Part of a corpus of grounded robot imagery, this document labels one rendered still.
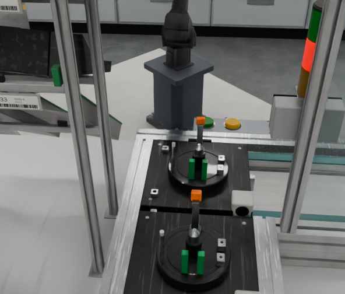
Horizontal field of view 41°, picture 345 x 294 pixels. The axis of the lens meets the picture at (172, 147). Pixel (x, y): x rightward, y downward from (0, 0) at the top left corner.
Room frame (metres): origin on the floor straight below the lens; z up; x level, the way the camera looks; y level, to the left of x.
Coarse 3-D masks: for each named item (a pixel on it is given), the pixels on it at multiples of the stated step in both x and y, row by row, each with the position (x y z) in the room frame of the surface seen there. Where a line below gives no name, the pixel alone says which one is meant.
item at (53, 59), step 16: (0, 32) 0.71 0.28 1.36; (16, 32) 0.70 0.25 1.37; (32, 32) 0.70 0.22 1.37; (48, 32) 0.69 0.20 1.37; (0, 48) 0.70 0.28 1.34; (16, 48) 0.69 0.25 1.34; (32, 48) 0.69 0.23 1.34; (48, 48) 0.68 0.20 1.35; (80, 48) 0.78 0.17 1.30; (0, 64) 0.69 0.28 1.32; (16, 64) 0.68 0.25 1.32; (32, 64) 0.68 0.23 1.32; (48, 64) 0.67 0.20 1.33; (80, 64) 0.77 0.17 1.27
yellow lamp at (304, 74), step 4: (300, 72) 0.69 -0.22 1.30; (304, 72) 0.68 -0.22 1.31; (308, 72) 0.67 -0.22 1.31; (300, 76) 0.69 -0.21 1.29; (304, 76) 0.68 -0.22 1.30; (308, 76) 0.67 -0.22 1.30; (300, 80) 0.69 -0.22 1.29; (304, 80) 0.68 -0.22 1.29; (300, 84) 0.68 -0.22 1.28; (304, 84) 0.68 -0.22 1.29; (300, 88) 0.68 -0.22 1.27; (304, 88) 0.67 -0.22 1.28; (300, 92) 0.68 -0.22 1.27; (304, 92) 0.67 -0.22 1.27; (304, 96) 0.67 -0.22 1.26
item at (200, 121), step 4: (196, 120) 0.89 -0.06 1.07; (200, 120) 0.89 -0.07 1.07; (204, 120) 0.89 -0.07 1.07; (196, 124) 0.89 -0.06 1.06; (200, 124) 0.88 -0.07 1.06; (204, 124) 0.89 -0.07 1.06; (200, 128) 0.89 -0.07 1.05; (200, 132) 0.88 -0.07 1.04; (200, 136) 0.88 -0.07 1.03; (200, 140) 0.88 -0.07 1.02; (196, 144) 0.87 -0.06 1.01
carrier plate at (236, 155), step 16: (160, 144) 0.93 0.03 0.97; (176, 144) 0.93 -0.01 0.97; (192, 144) 0.93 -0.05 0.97; (208, 144) 0.93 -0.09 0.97; (224, 144) 0.93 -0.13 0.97; (240, 144) 0.93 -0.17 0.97; (160, 160) 0.87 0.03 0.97; (240, 160) 0.87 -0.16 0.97; (160, 176) 0.81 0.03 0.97; (240, 176) 0.81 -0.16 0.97; (144, 192) 0.75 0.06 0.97; (160, 192) 0.75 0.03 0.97; (176, 192) 0.75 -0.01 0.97; (208, 192) 0.75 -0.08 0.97; (224, 192) 0.75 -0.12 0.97; (144, 208) 0.71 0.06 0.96; (160, 208) 0.71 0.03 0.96; (176, 208) 0.71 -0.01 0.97; (208, 208) 0.70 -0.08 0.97; (224, 208) 0.70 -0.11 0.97
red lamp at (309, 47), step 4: (308, 40) 0.69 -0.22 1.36; (308, 44) 0.68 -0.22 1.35; (312, 44) 0.67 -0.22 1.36; (308, 48) 0.68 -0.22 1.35; (312, 48) 0.67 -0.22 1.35; (304, 52) 0.69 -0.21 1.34; (308, 52) 0.68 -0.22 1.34; (312, 52) 0.67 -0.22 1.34; (304, 56) 0.69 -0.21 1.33; (308, 56) 0.68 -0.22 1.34; (312, 56) 0.67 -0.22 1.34; (304, 60) 0.69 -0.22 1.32; (308, 60) 0.68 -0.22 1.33; (304, 64) 0.68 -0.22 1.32; (308, 64) 0.67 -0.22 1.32; (304, 68) 0.68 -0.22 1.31; (308, 68) 0.67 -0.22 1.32
